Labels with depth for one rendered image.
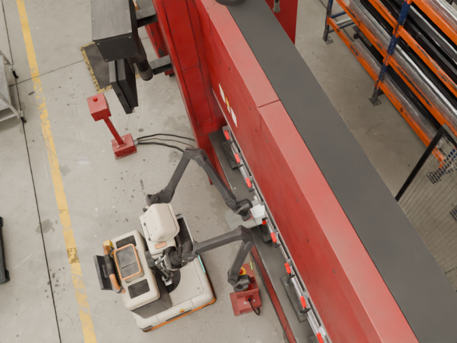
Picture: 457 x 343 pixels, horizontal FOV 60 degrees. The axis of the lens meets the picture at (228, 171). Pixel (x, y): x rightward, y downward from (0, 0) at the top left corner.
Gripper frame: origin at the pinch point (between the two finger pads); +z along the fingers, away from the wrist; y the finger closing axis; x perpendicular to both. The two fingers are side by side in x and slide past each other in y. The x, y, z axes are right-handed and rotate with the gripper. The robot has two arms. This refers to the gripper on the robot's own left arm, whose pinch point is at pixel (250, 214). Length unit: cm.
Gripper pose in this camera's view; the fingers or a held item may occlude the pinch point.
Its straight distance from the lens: 277.9
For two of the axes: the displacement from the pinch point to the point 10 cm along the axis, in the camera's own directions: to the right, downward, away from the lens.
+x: -7.9, 5.2, 3.4
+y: -3.3, -8.1, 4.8
